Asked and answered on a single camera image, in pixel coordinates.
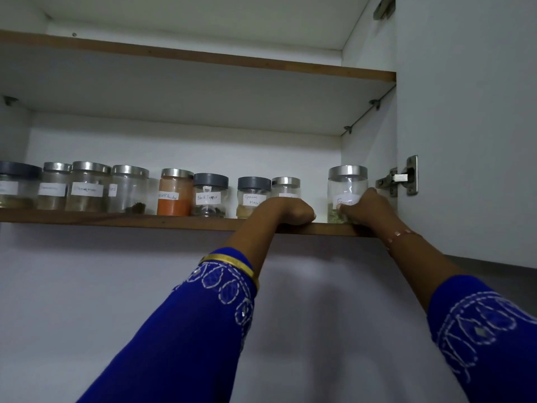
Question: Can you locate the person's right hand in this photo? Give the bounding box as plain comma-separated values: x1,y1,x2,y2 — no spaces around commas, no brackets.
338,188,403,236

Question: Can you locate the person's left hand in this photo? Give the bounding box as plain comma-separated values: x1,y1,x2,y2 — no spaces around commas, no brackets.
251,196,317,233

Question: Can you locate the black pepper jar steel lid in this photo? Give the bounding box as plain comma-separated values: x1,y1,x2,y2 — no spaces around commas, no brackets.
271,176,302,201

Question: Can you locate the garam masala jar grey lid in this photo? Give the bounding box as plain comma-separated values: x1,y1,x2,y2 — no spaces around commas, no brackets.
236,176,272,219

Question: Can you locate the fennel jar steel lid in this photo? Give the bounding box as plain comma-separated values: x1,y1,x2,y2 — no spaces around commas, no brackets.
327,165,369,224

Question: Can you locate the black pepper jar grey lid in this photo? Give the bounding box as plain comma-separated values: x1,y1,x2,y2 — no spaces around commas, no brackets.
191,173,230,218

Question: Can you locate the red chilli powder jar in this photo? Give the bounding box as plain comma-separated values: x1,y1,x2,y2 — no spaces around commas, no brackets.
157,168,195,217

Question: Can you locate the brown wooden cabinet door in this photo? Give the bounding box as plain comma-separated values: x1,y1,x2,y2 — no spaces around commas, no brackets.
394,0,537,269

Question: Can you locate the brown wooden cabinet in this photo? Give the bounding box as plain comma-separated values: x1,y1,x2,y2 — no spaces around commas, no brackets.
0,0,537,269

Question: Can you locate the steel-lid brown pods spice jar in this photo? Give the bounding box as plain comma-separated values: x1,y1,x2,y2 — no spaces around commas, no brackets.
65,161,112,213

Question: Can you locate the steel-lid cinnamon jar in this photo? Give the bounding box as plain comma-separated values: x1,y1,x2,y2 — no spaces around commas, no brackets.
36,162,73,211

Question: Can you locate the grey-lid coriander powder jar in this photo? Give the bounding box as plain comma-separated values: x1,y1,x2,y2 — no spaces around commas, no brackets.
0,161,43,209

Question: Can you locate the person's right forearm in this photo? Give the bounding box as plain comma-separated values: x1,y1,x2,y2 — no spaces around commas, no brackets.
384,226,464,313

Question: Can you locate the person's left forearm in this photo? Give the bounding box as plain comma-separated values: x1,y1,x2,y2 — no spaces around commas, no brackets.
224,222,290,278

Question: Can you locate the metal cabinet door hinge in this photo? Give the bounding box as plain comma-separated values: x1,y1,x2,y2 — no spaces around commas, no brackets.
375,154,419,198
373,0,397,21

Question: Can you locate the white cabinet shelf board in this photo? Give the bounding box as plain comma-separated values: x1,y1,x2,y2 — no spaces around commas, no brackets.
0,29,397,137

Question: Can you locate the gold bangle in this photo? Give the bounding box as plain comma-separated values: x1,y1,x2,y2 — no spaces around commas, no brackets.
199,253,260,290

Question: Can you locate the red beaded bracelet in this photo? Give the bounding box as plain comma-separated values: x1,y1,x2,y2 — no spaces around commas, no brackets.
384,229,421,253

